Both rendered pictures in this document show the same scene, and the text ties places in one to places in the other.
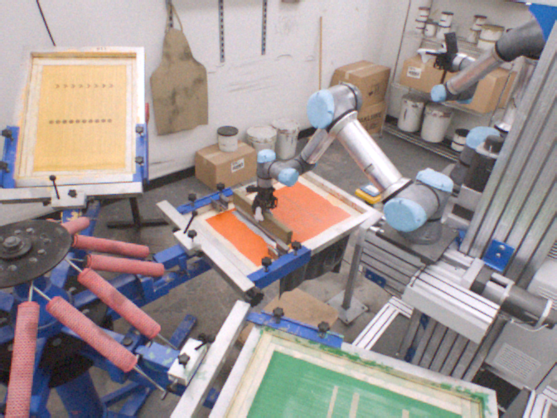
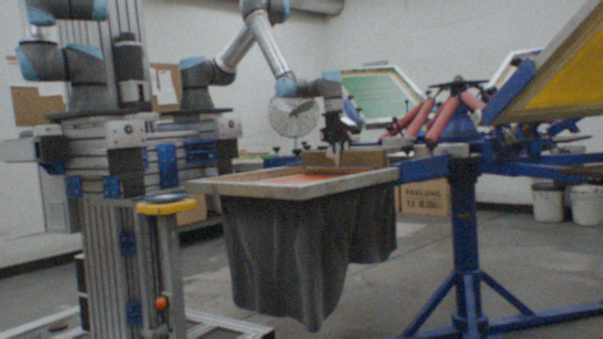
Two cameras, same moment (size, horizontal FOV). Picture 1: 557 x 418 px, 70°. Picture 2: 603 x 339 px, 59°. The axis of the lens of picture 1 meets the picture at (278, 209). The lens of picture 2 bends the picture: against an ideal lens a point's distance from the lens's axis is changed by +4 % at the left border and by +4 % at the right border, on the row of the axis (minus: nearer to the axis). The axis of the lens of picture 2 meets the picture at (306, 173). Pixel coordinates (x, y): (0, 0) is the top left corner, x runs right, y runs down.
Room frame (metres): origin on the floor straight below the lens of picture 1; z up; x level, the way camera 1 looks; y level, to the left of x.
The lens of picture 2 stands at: (3.45, -0.13, 1.16)
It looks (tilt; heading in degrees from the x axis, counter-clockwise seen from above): 5 degrees down; 178
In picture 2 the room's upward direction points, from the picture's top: 4 degrees counter-clockwise
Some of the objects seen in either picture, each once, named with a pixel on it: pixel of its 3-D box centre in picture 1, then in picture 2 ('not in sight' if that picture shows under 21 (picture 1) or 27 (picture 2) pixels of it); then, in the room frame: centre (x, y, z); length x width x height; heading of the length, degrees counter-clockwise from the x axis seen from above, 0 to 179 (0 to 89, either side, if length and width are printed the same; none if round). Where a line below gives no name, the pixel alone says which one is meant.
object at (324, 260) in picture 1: (311, 258); not in sight; (1.47, -0.18, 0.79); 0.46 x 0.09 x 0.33; 133
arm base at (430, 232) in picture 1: (422, 220); (196, 98); (1.14, -0.51, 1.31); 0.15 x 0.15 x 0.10
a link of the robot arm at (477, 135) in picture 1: (481, 145); (84, 64); (1.53, -0.82, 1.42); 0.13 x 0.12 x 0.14; 116
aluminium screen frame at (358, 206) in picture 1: (280, 215); (319, 174); (1.57, -0.01, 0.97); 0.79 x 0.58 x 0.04; 133
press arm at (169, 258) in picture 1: (176, 255); not in sight; (1.18, 0.40, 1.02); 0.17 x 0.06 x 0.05; 133
